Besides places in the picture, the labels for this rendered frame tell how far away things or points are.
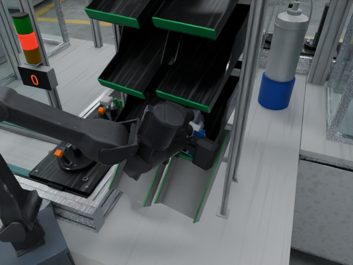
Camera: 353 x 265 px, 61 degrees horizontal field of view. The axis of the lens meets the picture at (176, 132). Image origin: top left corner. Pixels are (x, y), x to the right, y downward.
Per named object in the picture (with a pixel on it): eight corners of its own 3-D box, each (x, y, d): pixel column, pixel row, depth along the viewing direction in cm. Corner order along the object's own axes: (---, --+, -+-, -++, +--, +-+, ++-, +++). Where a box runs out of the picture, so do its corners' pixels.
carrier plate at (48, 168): (90, 197, 97) (88, 192, 95) (29, 177, 103) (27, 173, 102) (125, 150, 114) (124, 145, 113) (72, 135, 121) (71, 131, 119)
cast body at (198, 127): (192, 157, 71) (186, 145, 65) (177, 149, 73) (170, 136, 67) (210, 129, 73) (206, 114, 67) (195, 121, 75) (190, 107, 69)
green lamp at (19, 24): (26, 36, 94) (21, 19, 91) (13, 33, 96) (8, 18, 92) (37, 30, 98) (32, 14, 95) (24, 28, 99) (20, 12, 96)
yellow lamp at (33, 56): (35, 65, 100) (31, 51, 97) (23, 62, 102) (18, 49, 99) (45, 59, 104) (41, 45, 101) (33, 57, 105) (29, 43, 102)
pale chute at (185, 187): (199, 222, 85) (194, 223, 81) (159, 202, 90) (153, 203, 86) (234, 129, 86) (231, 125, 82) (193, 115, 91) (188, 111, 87)
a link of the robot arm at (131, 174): (134, 189, 55) (153, 155, 50) (113, 168, 57) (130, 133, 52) (156, 174, 61) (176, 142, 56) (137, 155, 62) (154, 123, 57)
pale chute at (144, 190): (150, 206, 89) (143, 207, 85) (115, 189, 95) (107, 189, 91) (184, 118, 90) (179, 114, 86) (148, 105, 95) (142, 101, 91)
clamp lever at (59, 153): (69, 165, 101) (58, 155, 95) (63, 164, 102) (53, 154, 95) (74, 156, 103) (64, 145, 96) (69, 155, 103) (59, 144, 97)
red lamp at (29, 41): (31, 51, 97) (26, 36, 94) (18, 48, 99) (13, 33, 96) (41, 44, 101) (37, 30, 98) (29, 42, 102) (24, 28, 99)
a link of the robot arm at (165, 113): (95, 162, 52) (117, 110, 45) (103, 132, 58) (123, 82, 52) (156, 179, 55) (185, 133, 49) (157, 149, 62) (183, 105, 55)
